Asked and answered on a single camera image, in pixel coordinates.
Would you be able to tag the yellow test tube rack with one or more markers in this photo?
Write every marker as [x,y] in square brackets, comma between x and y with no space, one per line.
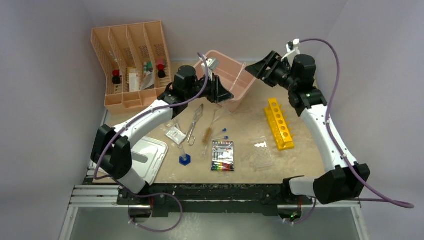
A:
[278,125]

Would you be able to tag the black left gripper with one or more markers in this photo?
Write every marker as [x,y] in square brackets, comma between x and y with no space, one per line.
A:
[218,93]

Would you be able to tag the coloured marker pen pack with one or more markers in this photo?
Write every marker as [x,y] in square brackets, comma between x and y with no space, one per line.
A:
[223,156]

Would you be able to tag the clear plastic well tray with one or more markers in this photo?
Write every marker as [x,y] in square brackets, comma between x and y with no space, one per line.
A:
[260,157]

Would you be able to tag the green grey eraser block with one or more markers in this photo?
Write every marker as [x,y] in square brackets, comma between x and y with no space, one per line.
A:
[150,66]

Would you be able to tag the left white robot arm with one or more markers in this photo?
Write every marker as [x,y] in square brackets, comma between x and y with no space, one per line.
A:
[173,101]

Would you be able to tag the red black stamp left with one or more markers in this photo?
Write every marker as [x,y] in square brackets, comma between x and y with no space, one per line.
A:
[116,77]

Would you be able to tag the metal crucible tongs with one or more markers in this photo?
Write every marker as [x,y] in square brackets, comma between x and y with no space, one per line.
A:
[197,115]

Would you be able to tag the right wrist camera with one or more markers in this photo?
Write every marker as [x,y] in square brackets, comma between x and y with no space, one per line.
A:
[292,48]

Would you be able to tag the black aluminium base frame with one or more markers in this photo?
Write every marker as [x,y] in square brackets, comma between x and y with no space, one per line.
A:
[103,211]

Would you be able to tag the wire test tube brush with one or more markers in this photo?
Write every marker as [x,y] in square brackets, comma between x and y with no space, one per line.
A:
[209,130]

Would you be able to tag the white card box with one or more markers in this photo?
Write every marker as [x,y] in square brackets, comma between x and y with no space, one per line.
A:
[134,82]

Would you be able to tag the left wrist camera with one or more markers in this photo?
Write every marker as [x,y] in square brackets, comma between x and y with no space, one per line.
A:
[210,66]

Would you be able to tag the clear ruler set packet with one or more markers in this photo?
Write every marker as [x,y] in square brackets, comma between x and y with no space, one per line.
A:
[148,81]

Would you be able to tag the red black stamp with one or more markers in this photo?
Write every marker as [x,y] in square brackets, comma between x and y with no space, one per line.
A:
[116,77]
[160,65]

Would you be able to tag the white sachet packet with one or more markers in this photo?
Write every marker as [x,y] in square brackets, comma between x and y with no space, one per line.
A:
[176,135]

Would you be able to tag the white plastic lid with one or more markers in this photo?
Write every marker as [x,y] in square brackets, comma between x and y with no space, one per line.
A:
[147,159]

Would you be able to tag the pink plastic bin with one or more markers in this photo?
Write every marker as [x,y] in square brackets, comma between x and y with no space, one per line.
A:
[233,77]

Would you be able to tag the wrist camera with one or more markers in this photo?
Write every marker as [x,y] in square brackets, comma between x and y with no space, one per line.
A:
[292,48]
[210,66]

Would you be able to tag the peach plastic desk organizer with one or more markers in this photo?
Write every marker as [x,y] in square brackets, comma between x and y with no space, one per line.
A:
[126,48]

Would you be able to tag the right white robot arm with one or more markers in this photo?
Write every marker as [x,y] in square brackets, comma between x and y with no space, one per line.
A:
[344,178]

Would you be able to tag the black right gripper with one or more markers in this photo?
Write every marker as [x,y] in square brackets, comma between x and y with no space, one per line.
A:
[262,66]

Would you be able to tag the red black stamp right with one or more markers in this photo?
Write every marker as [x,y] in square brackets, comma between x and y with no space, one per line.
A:
[160,65]

